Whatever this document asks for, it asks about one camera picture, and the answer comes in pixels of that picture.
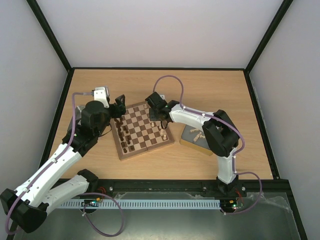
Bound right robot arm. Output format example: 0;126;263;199
145;92;240;196

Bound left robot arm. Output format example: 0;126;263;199
0;93;126;235

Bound dark chess pieces group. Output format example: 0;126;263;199
111;116;135;156

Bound white pieces on board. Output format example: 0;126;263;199
141;103;169;145

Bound wooden chess board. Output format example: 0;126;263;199
110;101;175;161

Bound gold metal tin tray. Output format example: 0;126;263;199
179;125;213;156

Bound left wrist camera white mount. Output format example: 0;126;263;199
93;86;110;109

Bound light blue slotted cable duct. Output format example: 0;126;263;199
59;198;221;210

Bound purple looped floor cable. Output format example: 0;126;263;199
83;192;125;237

